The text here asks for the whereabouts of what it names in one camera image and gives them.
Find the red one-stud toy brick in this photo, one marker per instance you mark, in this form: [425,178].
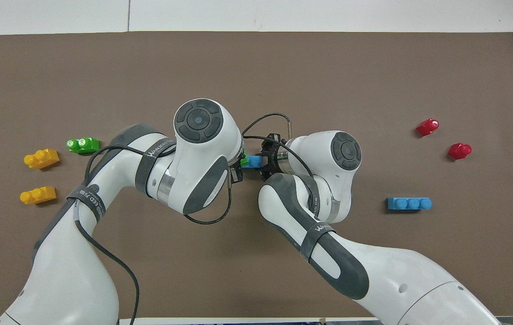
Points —
[459,150]
[427,127]

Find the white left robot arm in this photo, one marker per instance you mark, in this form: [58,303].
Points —
[71,271]

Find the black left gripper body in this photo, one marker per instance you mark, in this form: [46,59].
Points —
[236,174]

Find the blue three-stud toy brick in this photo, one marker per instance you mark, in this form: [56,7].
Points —
[254,161]
[409,204]

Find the yellow two-stud toy brick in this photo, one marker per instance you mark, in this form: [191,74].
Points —
[37,195]
[41,159]

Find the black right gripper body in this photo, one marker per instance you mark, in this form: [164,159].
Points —
[277,155]

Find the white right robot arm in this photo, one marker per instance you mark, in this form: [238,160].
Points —
[374,271]

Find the brown paper table mat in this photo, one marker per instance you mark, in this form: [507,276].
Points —
[328,67]

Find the green two-stud toy brick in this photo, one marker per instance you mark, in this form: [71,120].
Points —
[84,145]
[244,159]

